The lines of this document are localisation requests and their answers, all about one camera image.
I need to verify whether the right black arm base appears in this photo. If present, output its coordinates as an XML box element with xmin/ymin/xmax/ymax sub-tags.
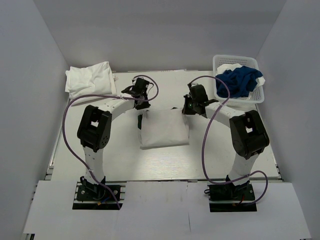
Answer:
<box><xmin>204</xmin><ymin>183</ymin><xmax>257</xmax><ymax>213</ymax></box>

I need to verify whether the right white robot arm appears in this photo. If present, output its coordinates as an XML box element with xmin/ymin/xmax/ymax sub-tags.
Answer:
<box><xmin>182</xmin><ymin>84</ymin><xmax>270</xmax><ymax>200</ymax></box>

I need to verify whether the purple cable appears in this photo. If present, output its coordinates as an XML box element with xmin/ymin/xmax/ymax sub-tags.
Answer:
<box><xmin>187</xmin><ymin>75</ymin><xmax>270</xmax><ymax>206</ymax></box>
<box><xmin>62</xmin><ymin>74</ymin><xmax>161</xmax><ymax>208</ymax></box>

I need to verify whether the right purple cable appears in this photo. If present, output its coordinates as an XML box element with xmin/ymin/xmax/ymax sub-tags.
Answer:
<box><xmin>187</xmin><ymin>75</ymin><xmax>270</xmax><ymax>206</ymax></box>

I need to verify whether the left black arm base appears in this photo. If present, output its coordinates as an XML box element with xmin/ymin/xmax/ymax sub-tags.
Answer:
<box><xmin>72</xmin><ymin>182</ymin><xmax>126</xmax><ymax>211</ymax></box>

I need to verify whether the folded white t-shirt stack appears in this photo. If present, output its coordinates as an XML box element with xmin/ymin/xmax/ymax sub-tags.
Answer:
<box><xmin>65</xmin><ymin>61</ymin><xmax>117</xmax><ymax>100</ymax></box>

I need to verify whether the white plastic basket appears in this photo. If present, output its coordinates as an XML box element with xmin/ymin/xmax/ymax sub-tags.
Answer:
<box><xmin>212</xmin><ymin>54</ymin><xmax>265</xmax><ymax>106</ymax></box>

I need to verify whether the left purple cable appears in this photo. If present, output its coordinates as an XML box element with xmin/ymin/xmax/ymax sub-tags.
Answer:
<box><xmin>62</xmin><ymin>74</ymin><xmax>161</xmax><ymax>208</ymax></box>

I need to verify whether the white and green raglan t-shirt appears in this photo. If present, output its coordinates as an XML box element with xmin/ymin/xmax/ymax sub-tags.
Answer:
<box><xmin>137</xmin><ymin>107</ymin><xmax>190</xmax><ymax>149</ymax></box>

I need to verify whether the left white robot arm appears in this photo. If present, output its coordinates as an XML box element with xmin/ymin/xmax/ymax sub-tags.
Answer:
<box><xmin>77</xmin><ymin>77</ymin><xmax>151</xmax><ymax>200</ymax></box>

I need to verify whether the blue t-shirt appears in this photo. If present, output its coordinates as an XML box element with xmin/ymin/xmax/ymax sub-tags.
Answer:
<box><xmin>214</xmin><ymin>65</ymin><xmax>265</xmax><ymax>99</ymax></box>

